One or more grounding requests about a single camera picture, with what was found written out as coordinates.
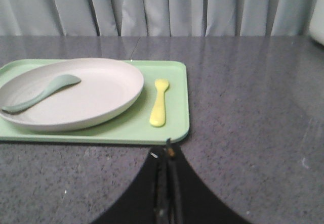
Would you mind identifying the green plastic tray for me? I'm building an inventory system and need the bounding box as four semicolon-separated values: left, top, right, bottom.
1;59;190;145

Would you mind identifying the white round plate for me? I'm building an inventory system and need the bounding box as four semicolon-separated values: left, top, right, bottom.
1;58;144;131

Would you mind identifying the grey curtain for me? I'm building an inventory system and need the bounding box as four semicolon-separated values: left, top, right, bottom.
1;0;317;36

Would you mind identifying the white object at edge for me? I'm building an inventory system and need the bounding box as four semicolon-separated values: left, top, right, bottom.
309;4;323;45

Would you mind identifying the teal plastic spoon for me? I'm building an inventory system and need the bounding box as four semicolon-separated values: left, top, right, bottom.
2;74;81;114

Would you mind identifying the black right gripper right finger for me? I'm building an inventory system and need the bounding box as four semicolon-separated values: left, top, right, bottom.
166;139;248;223

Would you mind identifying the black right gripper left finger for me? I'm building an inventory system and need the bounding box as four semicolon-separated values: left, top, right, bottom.
93;147;168;223

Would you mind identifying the yellow plastic fork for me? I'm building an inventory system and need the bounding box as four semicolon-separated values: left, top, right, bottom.
149;78;169;127

